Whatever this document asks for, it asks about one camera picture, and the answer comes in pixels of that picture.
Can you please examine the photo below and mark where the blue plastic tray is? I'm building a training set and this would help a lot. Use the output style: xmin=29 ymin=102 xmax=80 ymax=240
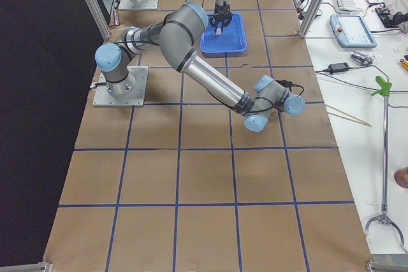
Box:
xmin=200 ymin=13 xmax=247 ymax=58

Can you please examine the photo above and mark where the black power adapter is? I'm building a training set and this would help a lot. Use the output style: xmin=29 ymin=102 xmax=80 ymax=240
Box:
xmin=328 ymin=62 xmax=350 ymax=74

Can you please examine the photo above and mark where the blue teach pendant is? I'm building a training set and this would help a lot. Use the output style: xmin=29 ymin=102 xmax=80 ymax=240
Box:
xmin=330 ymin=14 xmax=377 ymax=48

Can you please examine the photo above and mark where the plastic bag with parts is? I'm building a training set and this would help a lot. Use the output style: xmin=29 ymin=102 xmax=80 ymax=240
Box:
xmin=350 ymin=50 xmax=375 ymax=66

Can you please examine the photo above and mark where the wooden chopstick upper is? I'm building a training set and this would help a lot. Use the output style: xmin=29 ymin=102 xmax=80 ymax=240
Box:
xmin=325 ymin=104 xmax=372 ymax=127

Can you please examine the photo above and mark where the wooden chopstick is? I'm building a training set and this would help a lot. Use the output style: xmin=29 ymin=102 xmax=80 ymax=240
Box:
xmin=328 ymin=112 xmax=366 ymax=125
xmin=325 ymin=104 xmax=372 ymax=127

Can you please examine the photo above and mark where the wooden chopstick lower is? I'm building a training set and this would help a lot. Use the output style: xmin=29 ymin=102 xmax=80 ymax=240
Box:
xmin=328 ymin=112 xmax=366 ymax=125

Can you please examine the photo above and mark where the aluminium frame post right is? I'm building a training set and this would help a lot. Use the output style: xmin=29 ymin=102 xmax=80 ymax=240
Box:
xmin=298 ymin=0 xmax=339 ymax=39

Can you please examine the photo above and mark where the green handled reacher grabber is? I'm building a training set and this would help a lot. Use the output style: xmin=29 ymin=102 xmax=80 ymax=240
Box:
xmin=364 ymin=75 xmax=407 ymax=253

